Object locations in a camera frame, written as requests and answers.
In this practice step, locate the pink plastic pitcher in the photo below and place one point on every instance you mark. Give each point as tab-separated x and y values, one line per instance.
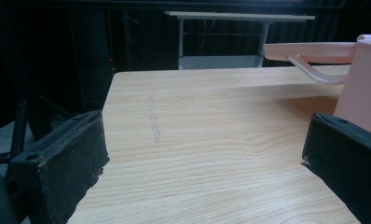
362	90

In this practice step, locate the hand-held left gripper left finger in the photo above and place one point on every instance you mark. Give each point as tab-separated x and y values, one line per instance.
61	165

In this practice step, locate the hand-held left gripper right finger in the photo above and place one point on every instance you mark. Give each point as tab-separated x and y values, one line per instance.
345	155

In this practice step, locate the black metal stand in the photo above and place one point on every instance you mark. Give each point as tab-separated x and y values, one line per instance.
25	124

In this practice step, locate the white table with metal legs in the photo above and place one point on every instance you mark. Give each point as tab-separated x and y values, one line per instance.
236	18

